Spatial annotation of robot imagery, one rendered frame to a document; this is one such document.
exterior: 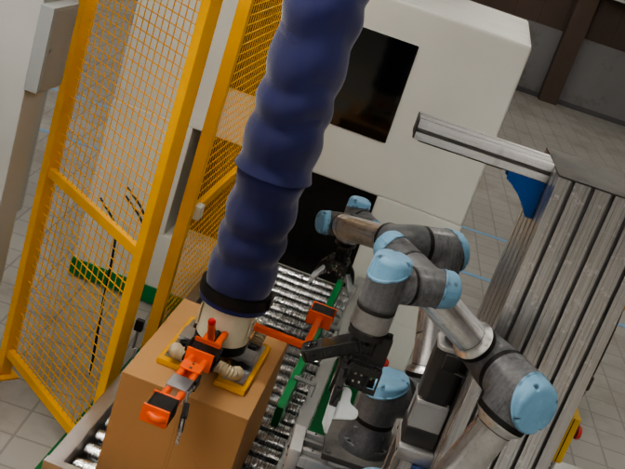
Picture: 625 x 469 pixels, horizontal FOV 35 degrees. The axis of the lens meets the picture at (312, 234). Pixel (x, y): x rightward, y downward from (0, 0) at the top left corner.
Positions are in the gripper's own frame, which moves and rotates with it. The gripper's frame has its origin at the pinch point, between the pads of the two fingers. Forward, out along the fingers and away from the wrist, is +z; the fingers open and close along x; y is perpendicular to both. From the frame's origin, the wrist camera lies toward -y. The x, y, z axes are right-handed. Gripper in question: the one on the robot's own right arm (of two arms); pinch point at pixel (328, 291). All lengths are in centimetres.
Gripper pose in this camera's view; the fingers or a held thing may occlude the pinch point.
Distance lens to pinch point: 336.4
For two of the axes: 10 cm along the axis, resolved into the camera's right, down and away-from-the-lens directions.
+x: 9.4, 3.4, -0.7
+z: -3.0, 8.9, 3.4
